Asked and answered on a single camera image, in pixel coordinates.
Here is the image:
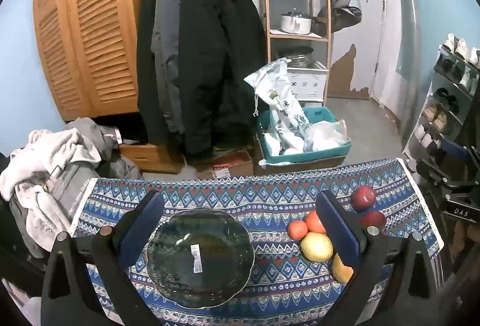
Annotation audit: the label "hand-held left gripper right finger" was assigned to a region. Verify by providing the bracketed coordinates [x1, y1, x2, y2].
[316, 191, 445, 326]

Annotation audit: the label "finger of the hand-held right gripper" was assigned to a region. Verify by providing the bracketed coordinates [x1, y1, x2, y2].
[438, 138, 474, 163]

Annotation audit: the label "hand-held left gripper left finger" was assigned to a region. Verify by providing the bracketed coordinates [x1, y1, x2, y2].
[40, 191, 166, 326]

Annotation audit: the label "medium orange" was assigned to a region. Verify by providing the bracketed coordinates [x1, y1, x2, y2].
[305, 211, 327, 234]

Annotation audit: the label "dark red apple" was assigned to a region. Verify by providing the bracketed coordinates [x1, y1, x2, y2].
[360, 211, 387, 231]

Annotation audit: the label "small yellow pear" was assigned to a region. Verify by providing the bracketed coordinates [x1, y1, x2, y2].
[332, 253, 355, 285]

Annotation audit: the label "bright red apple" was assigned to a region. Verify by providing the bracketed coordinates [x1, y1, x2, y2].
[350, 185, 377, 213]

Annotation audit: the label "small reddish orange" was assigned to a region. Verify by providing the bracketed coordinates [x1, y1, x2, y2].
[288, 221, 309, 240]

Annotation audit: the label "rows of shoes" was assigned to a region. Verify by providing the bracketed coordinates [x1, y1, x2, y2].
[412, 35, 480, 157]

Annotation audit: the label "metal shoe rack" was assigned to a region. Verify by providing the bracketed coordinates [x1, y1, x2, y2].
[403, 34, 480, 176]

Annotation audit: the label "blue patterned tablecloth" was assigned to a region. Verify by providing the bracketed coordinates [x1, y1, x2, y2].
[69, 158, 445, 326]

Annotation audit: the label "grey printed garment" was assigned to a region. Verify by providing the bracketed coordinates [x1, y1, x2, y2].
[49, 157, 143, 221]

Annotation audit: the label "teal plastic bin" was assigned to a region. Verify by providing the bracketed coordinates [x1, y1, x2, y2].
[257, 107, 352, 165]

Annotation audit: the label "clear plastic bag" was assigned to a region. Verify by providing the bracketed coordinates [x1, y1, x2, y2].
[305, 119, 351, 152]

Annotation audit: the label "red labelled cardboard box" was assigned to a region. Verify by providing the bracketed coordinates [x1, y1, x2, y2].
[195, 149, 255, 179]

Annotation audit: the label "white towel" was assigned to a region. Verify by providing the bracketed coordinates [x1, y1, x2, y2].
[0, 129, 103, 255]

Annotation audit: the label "white door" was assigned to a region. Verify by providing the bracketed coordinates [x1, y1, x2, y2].
[369, 0, 418, 109]

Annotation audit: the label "white printed rice bag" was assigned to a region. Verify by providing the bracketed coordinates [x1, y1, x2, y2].
[244, 59, 312, 157]

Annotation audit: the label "white patterned basket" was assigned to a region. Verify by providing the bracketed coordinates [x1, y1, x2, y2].
[287, 61, 327, 103]

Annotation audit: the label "steel pot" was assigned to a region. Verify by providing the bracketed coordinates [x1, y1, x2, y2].
[277, 47, 315, 68]

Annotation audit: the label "black hanging coat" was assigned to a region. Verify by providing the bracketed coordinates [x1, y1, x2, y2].
[137, 0, 268, 161]

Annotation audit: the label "grey hanging jacket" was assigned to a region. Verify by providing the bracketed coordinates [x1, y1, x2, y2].
[150, 0, 185, 135]

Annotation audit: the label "white cooking pot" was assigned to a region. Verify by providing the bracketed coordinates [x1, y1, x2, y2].
[281, 8, 314, 34]

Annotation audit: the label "wooden louvered wardrobe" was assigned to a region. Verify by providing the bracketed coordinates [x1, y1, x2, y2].
[33, 0, 158, 122]

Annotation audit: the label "wooden shelf rack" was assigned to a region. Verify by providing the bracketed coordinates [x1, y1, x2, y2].
[260, 0, 334, 107]

